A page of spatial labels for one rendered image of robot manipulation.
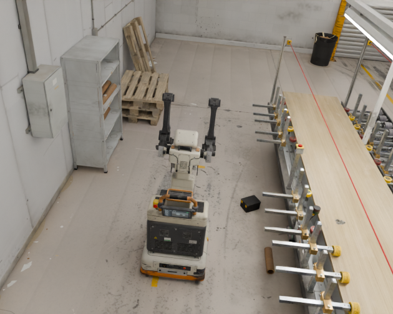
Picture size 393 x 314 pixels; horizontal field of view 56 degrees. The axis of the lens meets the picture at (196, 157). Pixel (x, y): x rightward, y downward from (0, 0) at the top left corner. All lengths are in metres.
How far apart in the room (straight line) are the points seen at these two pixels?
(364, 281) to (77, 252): 2.70
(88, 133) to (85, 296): 2.03
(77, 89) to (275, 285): 3.07
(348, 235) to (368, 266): 0.33
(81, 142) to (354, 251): 3.39
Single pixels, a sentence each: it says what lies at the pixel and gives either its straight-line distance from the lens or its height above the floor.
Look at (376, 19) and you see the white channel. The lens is 3.35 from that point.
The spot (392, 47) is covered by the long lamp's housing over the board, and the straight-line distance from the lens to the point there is 2.95.
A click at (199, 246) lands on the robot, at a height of 0.45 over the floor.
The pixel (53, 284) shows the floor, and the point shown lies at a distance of 3.92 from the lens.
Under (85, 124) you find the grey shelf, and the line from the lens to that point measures 4.79.
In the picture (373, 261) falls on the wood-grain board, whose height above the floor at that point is 0.90.
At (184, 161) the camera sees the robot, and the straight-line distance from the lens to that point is 3.33.
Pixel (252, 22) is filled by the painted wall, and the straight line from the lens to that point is 10.59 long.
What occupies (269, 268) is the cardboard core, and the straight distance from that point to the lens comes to 3.99.
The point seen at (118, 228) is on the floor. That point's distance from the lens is 4.31.
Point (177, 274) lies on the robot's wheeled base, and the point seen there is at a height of 0.12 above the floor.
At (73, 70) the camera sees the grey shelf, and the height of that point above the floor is 1.41.
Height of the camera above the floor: 3.04
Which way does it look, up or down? 34 degrees down
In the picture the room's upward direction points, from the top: 6 degrees clockwise
